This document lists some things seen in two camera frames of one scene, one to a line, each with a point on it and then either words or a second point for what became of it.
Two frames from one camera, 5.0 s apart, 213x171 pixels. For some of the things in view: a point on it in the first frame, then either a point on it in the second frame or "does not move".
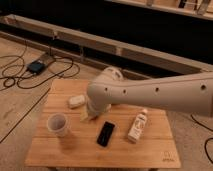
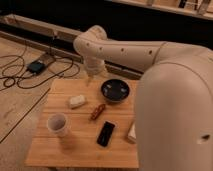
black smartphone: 105,134 does not move
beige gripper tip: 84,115 to 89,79
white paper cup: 57,124 does not move
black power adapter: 35,67 does not move
